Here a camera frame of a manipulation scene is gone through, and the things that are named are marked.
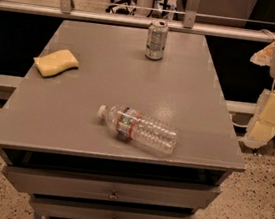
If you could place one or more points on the yellow sponge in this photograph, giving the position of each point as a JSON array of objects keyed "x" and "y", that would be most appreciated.
[{"x": 56, "y": 62}]

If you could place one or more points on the metal railing frame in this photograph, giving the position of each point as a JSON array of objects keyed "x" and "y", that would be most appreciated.
[{"x": 132, "y": 15}]

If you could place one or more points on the silver soda can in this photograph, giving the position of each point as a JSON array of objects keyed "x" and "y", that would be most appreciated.
[{"x": 156, "y": 39}]

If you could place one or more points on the top grey drawer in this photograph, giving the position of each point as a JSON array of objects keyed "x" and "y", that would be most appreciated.
[{"x": 106, "y": 188}]

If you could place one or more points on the grey drawer cabinet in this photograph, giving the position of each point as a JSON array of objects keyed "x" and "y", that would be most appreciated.
[{"x": 121, "y": 136}]

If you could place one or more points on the middle grey drawer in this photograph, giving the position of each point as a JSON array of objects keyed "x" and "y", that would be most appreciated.
[{"x": 74, "y": 210}]

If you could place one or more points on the clear plastic water bottle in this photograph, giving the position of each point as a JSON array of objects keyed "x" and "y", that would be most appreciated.
[{"x": 132, "y": 124}]

